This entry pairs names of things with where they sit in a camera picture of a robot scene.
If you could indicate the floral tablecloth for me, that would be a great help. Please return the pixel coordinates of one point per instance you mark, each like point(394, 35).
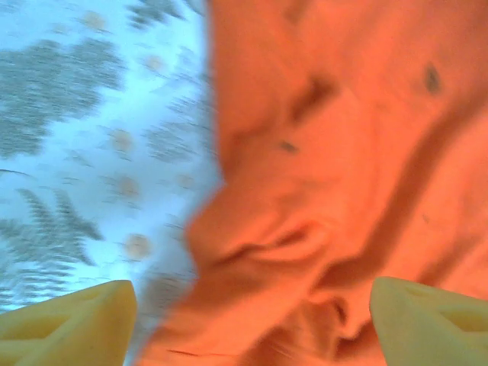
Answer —
point(95, 114)

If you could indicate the orange t-shirt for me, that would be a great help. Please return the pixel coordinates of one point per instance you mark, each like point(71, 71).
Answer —
point(343, 152)

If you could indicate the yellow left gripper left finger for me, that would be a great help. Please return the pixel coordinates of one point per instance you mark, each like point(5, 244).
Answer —
point(68, 331)

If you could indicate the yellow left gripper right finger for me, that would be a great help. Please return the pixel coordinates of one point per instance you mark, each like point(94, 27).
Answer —
point(423, 328)

